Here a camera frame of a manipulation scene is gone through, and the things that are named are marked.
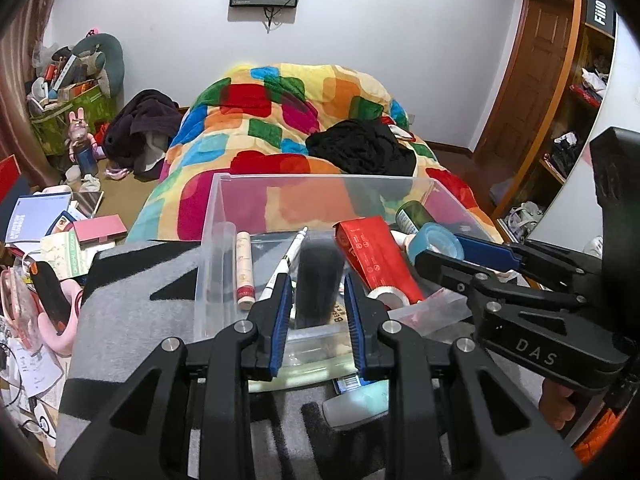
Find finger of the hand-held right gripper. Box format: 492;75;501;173
452;232;606;291
414;250;588;311

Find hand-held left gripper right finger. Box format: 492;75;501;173
344;272;583;480

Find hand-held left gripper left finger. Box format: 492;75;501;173
57;272;296;480

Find white tape roll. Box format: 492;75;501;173
367;285;412;311

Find dark cylindrical bottle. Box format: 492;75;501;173
295;245;346;331

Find green spray bottle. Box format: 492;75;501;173
395;201;436;235

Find pink white pen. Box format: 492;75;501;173
255;226;309;303

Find beige tube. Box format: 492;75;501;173
235;231;256;309

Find red toothpaste tube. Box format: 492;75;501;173
333;216;426;306

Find clear plastic storage box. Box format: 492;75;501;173
194;172;501;346

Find person's right hand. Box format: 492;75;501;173
539;379;578;433

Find light green tube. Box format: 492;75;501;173
247;332;357;391

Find white sandals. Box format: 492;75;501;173
502;201;543;233

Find white flat bottle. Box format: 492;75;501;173
321;380;391;430

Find orange cloth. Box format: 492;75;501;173
570;405;631;466

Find black clothing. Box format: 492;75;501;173
306;119;417;177

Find grey black striped blanket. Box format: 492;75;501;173
55;240;576;480

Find wooden shelf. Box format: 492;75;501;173
492;0;621;231

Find wooden door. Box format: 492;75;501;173
472;0;576;161

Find white panel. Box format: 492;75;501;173
530;15;640;261

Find colourful patchwork blanket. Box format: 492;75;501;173
127;63;501;246

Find pink flat box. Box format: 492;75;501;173
72;214;128;247

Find green printed paper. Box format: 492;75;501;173
40;234;116;281

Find brown notebook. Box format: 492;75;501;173
72;190;105;218

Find pink black handheld device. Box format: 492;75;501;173
25;260;86;356

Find dark maroon clothing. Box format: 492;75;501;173
102;89;183;181

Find white papers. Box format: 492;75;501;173
0;330;66;436

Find black sign box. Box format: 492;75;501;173
582;0;618;38

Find pink transparent pouch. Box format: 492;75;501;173
0;267;43;351

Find blue white notebook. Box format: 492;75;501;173
2;195;71;246

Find pink bunny toy bottle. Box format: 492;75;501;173
67;109;98;176

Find green storage bag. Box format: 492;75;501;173
27;80;118;156

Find red box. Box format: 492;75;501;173
0;156;18;201

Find grey green neck pillow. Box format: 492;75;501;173
52;34;125;98

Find striped brown curtain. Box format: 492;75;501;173
0;0;66;186

